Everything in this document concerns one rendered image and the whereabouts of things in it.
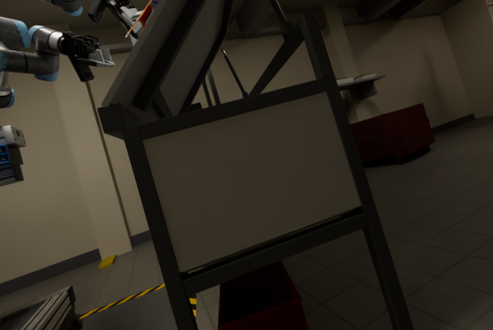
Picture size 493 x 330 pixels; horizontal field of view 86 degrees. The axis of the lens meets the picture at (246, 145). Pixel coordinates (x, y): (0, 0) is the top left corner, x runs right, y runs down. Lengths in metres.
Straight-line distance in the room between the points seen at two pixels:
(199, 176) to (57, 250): 3.04
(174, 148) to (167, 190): 0.11
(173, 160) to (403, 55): 5.69
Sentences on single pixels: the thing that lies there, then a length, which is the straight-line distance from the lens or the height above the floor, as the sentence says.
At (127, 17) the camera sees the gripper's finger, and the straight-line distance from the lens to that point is 1.11.
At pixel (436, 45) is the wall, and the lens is 6.98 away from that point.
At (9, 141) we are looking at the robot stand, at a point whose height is 1.04.
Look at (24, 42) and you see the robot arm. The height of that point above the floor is 1.43.
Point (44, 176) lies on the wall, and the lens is 3.61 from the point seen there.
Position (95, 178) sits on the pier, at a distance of 3.32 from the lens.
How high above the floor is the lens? 0.65
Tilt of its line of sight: 2 degrees up
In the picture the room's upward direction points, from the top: 17 degrees counter-clockwise
